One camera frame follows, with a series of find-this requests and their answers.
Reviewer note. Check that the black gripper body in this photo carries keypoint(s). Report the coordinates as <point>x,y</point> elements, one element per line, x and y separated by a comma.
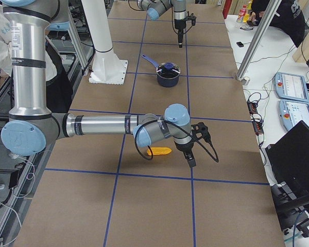
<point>184,148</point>
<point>179,24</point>

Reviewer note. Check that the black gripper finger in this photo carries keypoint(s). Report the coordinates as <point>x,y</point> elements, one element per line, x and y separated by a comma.
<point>190,159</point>
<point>180,38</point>

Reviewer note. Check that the glass pot lid blue knob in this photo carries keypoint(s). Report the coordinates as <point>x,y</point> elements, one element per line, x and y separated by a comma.
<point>168,67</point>

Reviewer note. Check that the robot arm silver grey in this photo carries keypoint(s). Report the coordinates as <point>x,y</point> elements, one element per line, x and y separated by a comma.
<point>32,125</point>
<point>155,9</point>

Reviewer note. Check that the yellow toy corn cob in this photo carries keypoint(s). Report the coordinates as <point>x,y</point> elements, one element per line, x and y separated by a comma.
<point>158,151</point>

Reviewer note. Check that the dark blue saucepan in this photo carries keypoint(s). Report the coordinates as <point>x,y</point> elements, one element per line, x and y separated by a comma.
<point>165,79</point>

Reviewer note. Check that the black orange usb hub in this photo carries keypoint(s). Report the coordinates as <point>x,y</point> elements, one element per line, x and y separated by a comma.
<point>256,118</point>

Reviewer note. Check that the small metal cylinder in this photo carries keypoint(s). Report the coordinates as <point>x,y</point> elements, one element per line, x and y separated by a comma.
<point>246,80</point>

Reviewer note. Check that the black laptop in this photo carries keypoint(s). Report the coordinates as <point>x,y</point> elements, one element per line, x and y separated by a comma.
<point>289,156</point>

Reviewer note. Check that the person in black shirt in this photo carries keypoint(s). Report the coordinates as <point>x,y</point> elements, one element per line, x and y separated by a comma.
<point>288,17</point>

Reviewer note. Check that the lower teach pendant blue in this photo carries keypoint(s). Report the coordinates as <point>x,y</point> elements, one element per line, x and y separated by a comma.
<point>292,112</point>

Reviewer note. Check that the teach pendant blue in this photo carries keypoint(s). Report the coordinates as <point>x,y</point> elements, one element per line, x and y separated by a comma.
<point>291,86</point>
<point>292,112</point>

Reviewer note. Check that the black monitor stand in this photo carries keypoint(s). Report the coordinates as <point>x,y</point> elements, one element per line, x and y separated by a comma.
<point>291,210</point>

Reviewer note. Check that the upper teach pendant blue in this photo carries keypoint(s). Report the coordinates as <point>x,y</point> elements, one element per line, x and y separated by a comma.
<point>291,86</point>

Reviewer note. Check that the person in white clothing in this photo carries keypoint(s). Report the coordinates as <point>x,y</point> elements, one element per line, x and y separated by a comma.
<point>5,49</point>

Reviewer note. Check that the white pedestal column with base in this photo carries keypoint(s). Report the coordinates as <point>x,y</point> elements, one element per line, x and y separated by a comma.
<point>107,68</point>

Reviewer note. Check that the aluminium frame post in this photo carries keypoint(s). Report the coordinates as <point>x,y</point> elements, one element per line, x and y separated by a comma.
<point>255,42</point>

